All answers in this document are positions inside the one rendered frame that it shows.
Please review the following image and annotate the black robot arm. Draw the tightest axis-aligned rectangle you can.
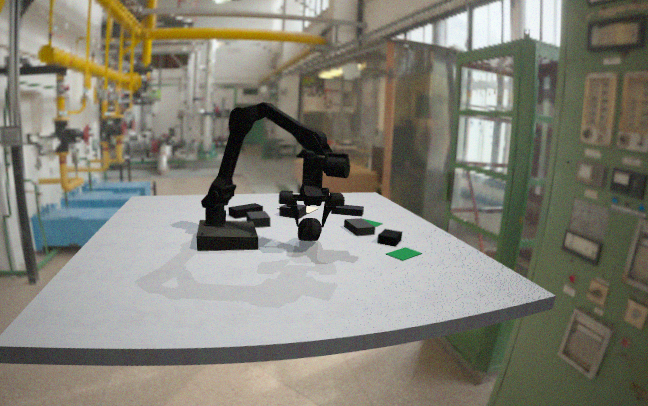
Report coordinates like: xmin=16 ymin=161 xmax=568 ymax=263
xmin=201 ymin=102 xmax=350 ymax=227

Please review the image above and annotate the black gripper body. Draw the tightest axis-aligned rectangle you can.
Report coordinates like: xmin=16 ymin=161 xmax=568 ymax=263
xmin=279 ymin=174 xmax=345 ymax=206

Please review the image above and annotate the flat green rectangular card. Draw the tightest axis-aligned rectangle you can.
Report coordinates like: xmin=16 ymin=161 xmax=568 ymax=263
xmin=386 ymin=247 xmax=422 ymax=261

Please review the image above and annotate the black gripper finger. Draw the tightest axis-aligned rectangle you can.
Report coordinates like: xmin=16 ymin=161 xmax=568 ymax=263
xmin=322 ymin=202 xmax=336 ymax=228
xmin=287 ymin=201 xmax=299 ymax=227

